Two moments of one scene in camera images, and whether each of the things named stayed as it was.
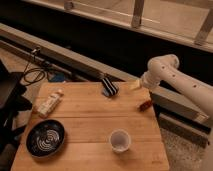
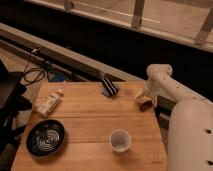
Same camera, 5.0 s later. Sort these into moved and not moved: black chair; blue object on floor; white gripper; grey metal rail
Moved: white gripper
Not moved: grey metal rail; black chair; blue object on floor
